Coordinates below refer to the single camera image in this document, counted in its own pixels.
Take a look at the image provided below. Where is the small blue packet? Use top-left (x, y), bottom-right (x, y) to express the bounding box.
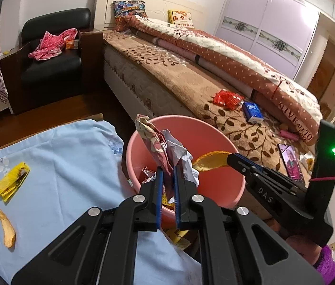
top-left (243, 101), bottom-right (263, 124)

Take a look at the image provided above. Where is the red patterned hanging cloth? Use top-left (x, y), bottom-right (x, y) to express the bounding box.
top-left (0, 65), bottom-right (9, 104)

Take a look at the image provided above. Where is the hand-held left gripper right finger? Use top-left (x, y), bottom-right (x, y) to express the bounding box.
top-left (173, 165), bottom-right (325, 285)

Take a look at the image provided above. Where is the long orange peel strip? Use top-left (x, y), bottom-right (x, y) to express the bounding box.
top-left (0, 208), bottom-right (16, 249)

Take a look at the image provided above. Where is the brown leaf pattern bedspread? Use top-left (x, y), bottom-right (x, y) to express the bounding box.
top-left (102, 30), bottom-right (316, 181)

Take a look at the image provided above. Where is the pink dotted blanket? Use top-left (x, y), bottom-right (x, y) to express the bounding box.
top-left (28, 28), bottom-right (79, 62)

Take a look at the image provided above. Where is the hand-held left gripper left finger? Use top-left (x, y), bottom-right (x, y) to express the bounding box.
top-left (11, 166), bottom-right (164, 285)

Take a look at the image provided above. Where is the yellow cardboard piece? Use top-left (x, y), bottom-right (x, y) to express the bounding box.
top-left (166, 227), bottom-right (192, 248)

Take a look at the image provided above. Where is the person's right hand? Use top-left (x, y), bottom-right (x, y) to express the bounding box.
top-left (285, 234), bottom-right (323, 268)

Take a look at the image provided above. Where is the colourful printed pillow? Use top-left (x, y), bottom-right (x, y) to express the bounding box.
top-left (112, 0), bottom-right (148, 32)

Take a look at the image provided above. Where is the yellow flowered pillow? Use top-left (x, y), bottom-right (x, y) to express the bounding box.
top-left (167, 9), bottom-right (195, 28)

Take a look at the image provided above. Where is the yellow foil wrapper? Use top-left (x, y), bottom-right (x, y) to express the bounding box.
top-left (0, 162), bottom-right (31, 203)

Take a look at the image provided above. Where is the pink cylinder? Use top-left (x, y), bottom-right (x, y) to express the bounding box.
top-left (279, 130), bottom-right (300, 142)

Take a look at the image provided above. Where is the orange peel piece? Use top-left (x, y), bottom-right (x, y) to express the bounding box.
top-left (192, 151), bottom-right (230, 173)

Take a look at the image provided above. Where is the silver foil wrapper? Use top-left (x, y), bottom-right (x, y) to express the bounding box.
top-left (142, 168), bottom-right (158, 185)

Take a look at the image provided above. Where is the cream bed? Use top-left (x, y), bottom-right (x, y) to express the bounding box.
top-left (92, 0), bottom-right (328, 223)

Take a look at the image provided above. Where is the lilac wardrobe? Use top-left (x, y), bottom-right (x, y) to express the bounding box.
top-left (215, 0), bottom-right (319, 81)

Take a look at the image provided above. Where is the smartphone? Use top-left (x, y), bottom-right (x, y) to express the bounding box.
top-left (277, 143), bottom-right (306, 185)

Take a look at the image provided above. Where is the person's right forearm purple sleeve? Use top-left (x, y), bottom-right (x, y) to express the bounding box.
top-left (315, 244), bottom-right (335, 284)

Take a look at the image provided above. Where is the black leather armchair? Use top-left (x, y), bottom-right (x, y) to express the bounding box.
top-left (0, 7), bottom-right (104, 116)

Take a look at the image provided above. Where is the brown wooden door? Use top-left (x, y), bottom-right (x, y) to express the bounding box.
top-left (307, 38), bottom-right (335, 119)

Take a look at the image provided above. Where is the pink plastic basin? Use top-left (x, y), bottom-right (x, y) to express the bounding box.
top-left (122, 115), bottom-right (247, 219)

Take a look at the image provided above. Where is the red white wrapper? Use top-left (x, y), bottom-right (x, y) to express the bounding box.
top-left (135, 114), bottom-right (201, 204)

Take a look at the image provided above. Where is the light blue flowered cloth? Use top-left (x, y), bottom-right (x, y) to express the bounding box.
top-left (0, 119), bottom-right (204, 285)

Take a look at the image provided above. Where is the red snack packet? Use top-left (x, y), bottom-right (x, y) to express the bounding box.
top-left (213, 90), bottom-right (244, 110)

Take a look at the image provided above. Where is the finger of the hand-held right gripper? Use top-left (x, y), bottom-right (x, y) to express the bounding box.
top-left (230, 153), bottom-right (305, 191)
top-left (227, 154), bottom-right (275, 185)

